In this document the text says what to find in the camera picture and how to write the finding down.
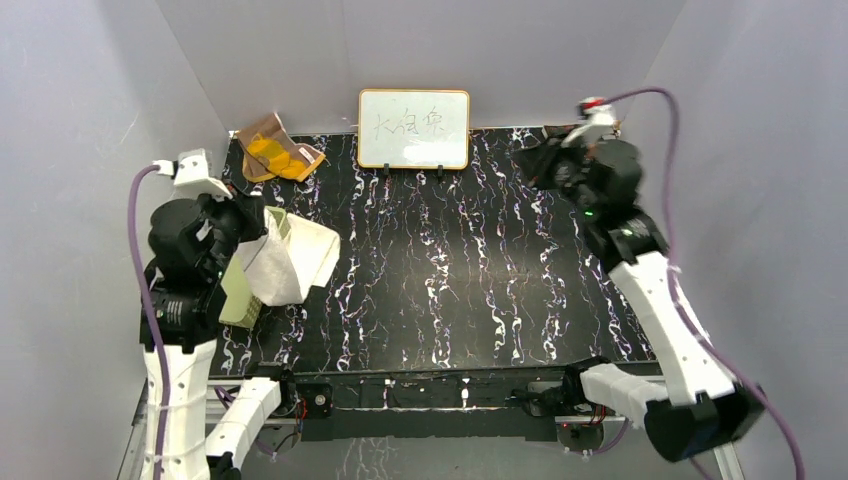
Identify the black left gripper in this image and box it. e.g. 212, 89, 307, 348
196, 178, 268, 277

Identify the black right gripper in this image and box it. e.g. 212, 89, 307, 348
507, 129, 598, 217

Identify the white towel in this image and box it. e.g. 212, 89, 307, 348
236, 207, 340, 306

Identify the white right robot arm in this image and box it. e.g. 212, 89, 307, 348
513, 135, 764, 462

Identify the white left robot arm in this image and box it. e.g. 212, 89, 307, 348
137, 193, 299, 479

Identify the brown and yellow cloth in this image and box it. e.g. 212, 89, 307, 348
235, 113, 326, 183

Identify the green perforated plastic basket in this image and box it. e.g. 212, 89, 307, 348
219, 207, 291, 329

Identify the small framed whiteboard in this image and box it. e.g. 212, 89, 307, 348
357, 89, 471, 171

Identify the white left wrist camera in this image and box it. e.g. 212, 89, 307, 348
152, 148, 232, 200

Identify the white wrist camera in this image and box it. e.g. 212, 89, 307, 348
152, 148, 232, 200
560, 97, 620, 147

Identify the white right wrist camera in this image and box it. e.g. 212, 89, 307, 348
560, 97, 620, 147

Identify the aluminium base frame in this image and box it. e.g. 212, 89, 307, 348
119, 377, 747, 480

